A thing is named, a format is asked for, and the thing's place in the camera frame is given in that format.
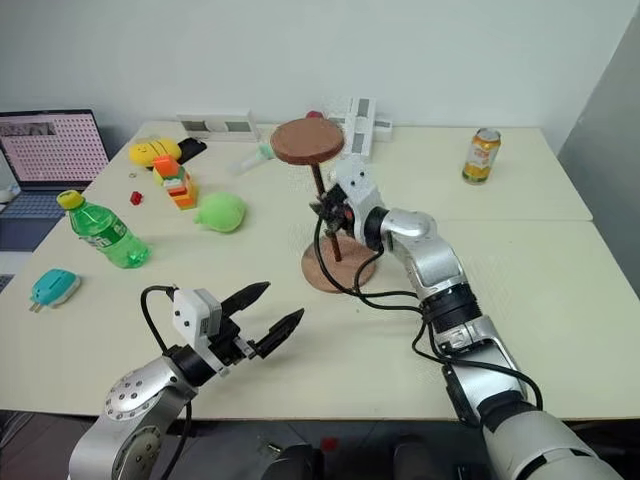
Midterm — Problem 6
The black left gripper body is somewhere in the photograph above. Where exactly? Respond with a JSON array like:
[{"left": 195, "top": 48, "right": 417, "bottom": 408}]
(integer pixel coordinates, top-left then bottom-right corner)
[{"left": 206, "top": 301, "right": 262, "bottom": 370}]

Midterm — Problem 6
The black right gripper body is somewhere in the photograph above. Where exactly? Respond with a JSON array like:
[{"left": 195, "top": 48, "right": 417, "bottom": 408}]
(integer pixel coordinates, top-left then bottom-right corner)
[{"left": 323, "top": 183, "right": 358, "bottom": 235}]

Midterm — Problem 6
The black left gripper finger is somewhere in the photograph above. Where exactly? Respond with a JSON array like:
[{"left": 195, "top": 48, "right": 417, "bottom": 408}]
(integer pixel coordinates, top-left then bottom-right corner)
[
  {"left": 220, "top": 280, "right": 273, "bottom": 320},
  {"left": 254, "top": 307, "right": 307, "bottom": 361}
]

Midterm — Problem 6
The wooden pole with round top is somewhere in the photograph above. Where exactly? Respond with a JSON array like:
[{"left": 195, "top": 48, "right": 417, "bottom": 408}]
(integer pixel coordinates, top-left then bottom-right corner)
[{"left": 269, "top": 117, "right": 347, "bottom": 264}]

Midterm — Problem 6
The round wooden base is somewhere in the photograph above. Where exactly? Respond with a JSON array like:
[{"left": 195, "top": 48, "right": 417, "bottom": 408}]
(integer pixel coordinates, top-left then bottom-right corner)
[{"left": 300, "top": 236, "right": 378, "bottom": 295}]

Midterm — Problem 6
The white and green tube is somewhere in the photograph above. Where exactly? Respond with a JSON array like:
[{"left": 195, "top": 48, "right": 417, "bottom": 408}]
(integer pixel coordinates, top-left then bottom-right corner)
[{"left": 228, "top": 141, "right": 277, "bottom": 177}]

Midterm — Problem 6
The green plush toy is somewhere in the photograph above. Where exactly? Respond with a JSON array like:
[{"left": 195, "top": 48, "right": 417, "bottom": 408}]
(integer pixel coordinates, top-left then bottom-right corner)
[{"left": 192, "top": 191, "right": 249, "bottom": 235}]

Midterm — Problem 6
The long white box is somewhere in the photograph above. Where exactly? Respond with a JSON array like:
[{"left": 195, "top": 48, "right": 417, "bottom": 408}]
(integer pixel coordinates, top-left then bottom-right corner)
[{"left": 176, "top": 110, "right": 261, "bottom": 144}]

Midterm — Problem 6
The dark rounded shape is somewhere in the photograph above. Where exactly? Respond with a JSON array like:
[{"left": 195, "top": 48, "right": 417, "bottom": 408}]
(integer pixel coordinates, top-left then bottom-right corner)
[
  {"left": 259, "top": 441, "right": 327, "bottom": 480},
  {"left": 391, "top": 433, "right": 452, "bottom": 480}
]

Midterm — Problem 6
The colourful building block stack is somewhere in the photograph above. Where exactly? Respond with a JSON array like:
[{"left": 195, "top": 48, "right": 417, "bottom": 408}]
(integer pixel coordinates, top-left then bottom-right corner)
[{"left": 151, "top": 155, "right": 200, "bottom": 213}]

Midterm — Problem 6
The black phone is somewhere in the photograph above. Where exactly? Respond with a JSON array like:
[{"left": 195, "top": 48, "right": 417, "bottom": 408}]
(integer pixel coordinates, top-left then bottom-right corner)
[{"left": 174, "top": 136, "right": 208, "bottom": 164}]

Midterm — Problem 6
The orange drink can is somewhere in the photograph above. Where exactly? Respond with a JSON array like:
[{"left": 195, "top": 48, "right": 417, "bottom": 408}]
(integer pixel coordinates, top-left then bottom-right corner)
[{"left": 460, "top": 126, "right": 503, "bottom": 187}]

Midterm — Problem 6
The green plastic soda bottle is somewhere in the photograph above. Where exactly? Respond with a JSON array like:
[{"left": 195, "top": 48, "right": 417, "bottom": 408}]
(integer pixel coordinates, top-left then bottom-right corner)
[{"left": 55, "top": 189, "right": 153, "bottom": 271}]

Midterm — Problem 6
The yellow plush toy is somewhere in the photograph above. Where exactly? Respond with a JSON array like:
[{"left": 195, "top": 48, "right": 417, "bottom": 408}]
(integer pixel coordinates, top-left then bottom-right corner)
[{"left": 128, "top": 137, "right": 183, "bottom": 169}]

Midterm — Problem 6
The teal power adapter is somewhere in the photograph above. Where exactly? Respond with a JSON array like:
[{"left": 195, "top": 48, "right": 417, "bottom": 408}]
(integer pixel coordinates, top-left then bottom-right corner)
[{"left": 27, "top": 267, "right": 83, "bottom": 316}]

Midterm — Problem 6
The open laptop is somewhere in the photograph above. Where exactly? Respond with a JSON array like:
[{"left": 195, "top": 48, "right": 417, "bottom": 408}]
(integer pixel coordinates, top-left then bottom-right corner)
[{"left": 0, "top": 108, "right": 111, "bottom": 252}]

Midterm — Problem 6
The grey panel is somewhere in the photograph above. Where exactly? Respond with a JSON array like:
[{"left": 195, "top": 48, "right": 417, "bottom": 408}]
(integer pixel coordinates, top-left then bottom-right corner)
[{"left": 556, "top": 13, "right": 640, "bottom": 237}]

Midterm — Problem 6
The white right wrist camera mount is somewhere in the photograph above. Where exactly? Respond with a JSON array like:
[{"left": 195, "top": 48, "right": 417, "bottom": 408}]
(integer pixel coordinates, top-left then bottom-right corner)
[{"left": 326, "top": 156, "right": 389, "bottom": 247}]

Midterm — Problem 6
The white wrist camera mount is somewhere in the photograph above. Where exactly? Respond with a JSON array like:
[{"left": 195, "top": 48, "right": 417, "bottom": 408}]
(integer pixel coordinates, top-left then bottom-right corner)
[
  {"left": 171, "top": 287, "right": 224, "bottom": 374},
  {"left": 326, "top": 156, "right": 389, "bottom": 247}
]

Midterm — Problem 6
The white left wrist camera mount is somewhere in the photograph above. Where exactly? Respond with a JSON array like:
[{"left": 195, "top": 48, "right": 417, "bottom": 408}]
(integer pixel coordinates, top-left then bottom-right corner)
[{"left": 171, "top": 287, "right": 224, "bottom": 374}]

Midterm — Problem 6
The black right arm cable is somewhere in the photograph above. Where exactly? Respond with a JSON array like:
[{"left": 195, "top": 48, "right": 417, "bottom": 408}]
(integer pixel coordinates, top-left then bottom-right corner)
[{"left": 313, "top": 218, "right": 545, "bottom": 414}]

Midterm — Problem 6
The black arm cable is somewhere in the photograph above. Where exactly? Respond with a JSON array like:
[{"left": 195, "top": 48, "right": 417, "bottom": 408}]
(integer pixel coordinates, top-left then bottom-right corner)
[
  {"left": 139, "top": 284, "right": 195, "bottom": 442},
  {"left": 313, "top": 218, "right": 545, "bottom": 414}
]

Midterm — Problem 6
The white cross-shaped bracket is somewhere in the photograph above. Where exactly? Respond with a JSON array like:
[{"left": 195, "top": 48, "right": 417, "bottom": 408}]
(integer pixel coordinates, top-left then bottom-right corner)
[{"left": 323, "top": 95, "right": 395, "bottom": 162}]

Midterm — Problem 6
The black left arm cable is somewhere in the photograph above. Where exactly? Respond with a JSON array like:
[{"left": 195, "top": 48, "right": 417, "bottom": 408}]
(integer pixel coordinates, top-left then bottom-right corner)
[{"left": 139, "top": 284, "right": 195, "bottom": 442}]

